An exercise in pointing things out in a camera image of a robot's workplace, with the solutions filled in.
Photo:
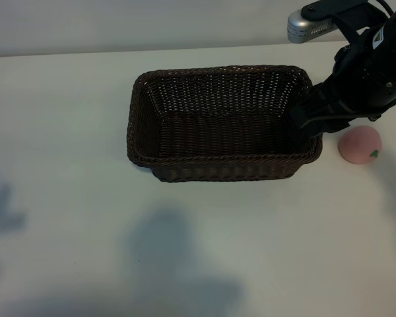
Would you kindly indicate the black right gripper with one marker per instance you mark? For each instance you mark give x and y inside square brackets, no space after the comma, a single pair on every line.
[359,82]

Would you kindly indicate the pink toy peach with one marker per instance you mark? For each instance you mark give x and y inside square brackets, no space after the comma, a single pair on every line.
[356,145]

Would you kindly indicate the dark brown wicker basket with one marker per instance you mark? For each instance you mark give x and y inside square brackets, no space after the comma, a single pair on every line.
[217,138]

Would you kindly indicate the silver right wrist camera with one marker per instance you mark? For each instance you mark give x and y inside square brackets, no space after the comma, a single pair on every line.
[300,28]

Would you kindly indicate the black right camera bracket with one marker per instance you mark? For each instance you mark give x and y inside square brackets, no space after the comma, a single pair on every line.
[349,14]

